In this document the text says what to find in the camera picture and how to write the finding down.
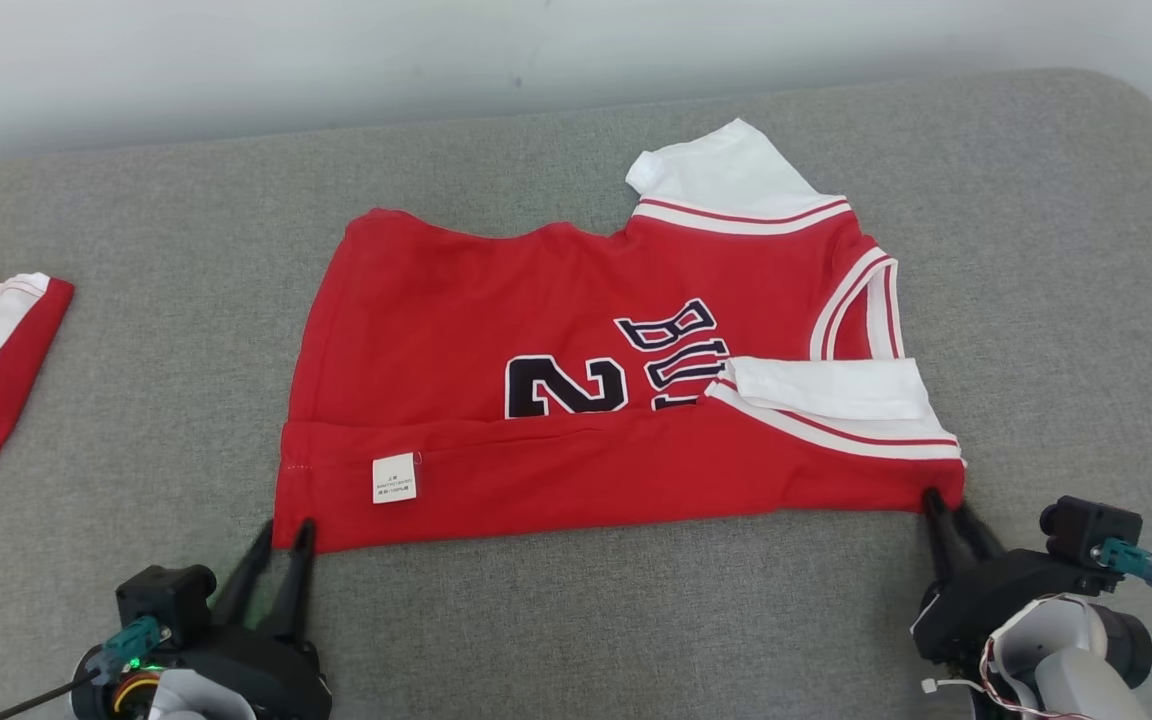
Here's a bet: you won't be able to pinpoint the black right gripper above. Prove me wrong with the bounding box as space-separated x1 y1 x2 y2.
911 487 1102 663

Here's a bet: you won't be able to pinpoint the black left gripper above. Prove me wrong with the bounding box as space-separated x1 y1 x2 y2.
71 518 332 720

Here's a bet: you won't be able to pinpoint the red basketball jersey white sleeves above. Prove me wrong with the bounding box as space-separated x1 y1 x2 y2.
272 118 967 554

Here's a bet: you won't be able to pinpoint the red shorts white stripe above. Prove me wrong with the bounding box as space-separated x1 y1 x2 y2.
0 272 75 536

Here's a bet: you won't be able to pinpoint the red white thin wire bundle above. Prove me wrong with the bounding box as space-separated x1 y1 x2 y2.
921 640 1047 720

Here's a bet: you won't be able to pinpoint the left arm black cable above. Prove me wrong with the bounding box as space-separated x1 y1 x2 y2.
0 678 99 720

